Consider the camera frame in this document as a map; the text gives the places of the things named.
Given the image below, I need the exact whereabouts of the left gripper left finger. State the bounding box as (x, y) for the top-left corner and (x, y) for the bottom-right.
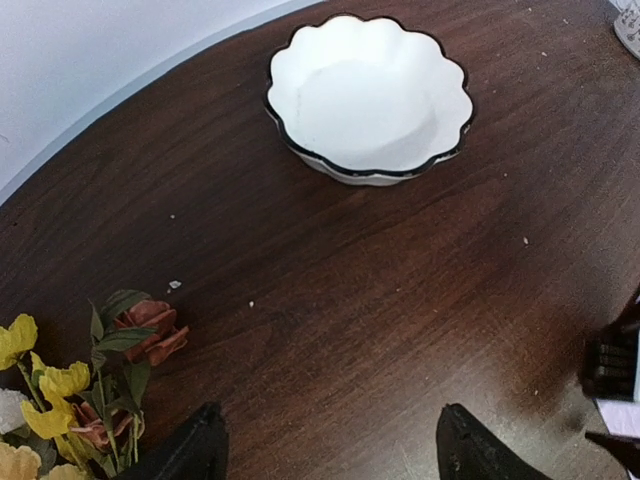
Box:
(116, 402), (229, 480)

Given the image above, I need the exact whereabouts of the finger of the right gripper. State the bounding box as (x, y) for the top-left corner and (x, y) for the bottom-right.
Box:
(585, 431), (640, 470)

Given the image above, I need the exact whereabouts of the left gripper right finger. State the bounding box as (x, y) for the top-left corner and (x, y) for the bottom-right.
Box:
(436, 403), (549, 480)

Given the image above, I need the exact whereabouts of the scalloped white bowl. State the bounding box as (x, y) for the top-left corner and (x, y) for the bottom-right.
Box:
(264, 14), (475, 187)

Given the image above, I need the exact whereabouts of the patterned mug orange inside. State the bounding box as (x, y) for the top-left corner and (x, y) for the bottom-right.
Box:
(613, 0), (640, 58)

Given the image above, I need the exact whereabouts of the pink wrapping paper sheet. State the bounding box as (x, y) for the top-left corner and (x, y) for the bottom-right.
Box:
(596, 400), (640, 438)

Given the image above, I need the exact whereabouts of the small red flower stem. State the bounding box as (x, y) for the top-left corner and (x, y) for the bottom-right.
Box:
(71, 290), (189, 478)

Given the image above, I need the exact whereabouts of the dark yellow flower stem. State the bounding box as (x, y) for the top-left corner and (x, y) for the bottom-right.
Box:
(1, 314), (91, 474)

